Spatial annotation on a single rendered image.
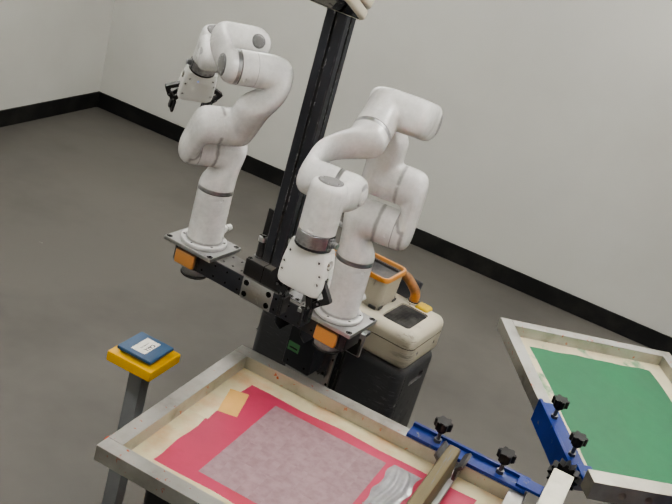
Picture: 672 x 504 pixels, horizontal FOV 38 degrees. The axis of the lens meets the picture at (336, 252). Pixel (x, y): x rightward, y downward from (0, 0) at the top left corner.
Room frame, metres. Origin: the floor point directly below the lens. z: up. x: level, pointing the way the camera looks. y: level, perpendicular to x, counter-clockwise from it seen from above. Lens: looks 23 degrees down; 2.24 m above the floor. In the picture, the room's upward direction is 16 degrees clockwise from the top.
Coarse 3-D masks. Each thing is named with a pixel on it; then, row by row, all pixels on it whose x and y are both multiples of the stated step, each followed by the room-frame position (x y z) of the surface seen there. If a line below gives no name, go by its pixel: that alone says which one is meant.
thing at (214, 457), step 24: (192, 432) 1.79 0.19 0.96; (216, 432) 1.81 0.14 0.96; (168, 456) 1.68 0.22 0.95; (192, 456) 1.70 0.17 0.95; (216, 456) 1.73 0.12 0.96; (240, 456) 1.75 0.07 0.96; (264, 456) 1.78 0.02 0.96; (216, 480) 1.65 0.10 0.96; (240, 480) 1.67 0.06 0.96; (264, 480) 1.69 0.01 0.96; (288, 480) 1.72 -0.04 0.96; (312, 480) 1.74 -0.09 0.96
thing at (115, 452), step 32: (256, 352) 2.14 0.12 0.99; (192, 384) 1.92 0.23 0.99; (288, 384) 2.07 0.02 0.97; (320, 384) 2.08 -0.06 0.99; (160, 416) 1.76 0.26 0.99; (352, 416) 2.01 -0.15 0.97; (384, 416) 2.02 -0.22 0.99; (96, 448) 1.60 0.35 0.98; (128, 448) 1.65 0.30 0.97; (416, 448) 1.95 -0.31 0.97; (160, 480) 1.55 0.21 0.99; (480, 480) 1.90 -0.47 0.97
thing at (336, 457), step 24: (264, 408) 1.96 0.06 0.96; (288, 408) 1.99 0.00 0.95; (240, 432) 1.84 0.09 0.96; (264, 432) 1.86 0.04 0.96; (288, 432) 1.89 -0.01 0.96; (312, 432) 1.92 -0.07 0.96; (336, 432) 1.95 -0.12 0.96; (288, 456) 1.80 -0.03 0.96; (312, 456) 1.83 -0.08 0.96; (336, 456) 1.85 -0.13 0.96; (360, 456) 1.88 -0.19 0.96; (384, 456) 1.91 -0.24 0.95; (336, 480) 1.77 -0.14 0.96; (360, 480) 1.79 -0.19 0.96
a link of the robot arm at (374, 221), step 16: (368, 208) 2.16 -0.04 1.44; (384, 208) 2.16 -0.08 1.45; (352, 224) 2.14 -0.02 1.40; (368, 224) 2.14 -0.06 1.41; (384, 224) 2.13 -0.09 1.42; (352, 240) 2.14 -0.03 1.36; (368, 240) 2.16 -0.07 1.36; (384, 240) 2.13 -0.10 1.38; (336, 256) 2.17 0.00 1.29; (352, 256) 2.14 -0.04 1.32; (368, 256) 2.15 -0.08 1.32
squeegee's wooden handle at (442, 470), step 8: (448, 448) 1.85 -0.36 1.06; (456, 448) 1.86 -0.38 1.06; (448, 456) 1.82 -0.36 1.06; (456, 456) 1.84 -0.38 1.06; (440, 464) 1.78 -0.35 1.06; (448, 464) 1.79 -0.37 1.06; (432, 472) 1.74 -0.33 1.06; (440, 472) 1.75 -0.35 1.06; (448, 472) 1.80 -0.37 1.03; (424, 480) 1.71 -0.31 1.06; (432, 480) 1.72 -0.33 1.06; (440, 480) 1.73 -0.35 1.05; (424, 488) 1.68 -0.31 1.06; (432, 488) 1.69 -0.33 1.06; (440, 488) 1.78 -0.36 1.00; (416, 496) 1.65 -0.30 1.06; (424, 496) 1.65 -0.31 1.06; (432, 496) 1.71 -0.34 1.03
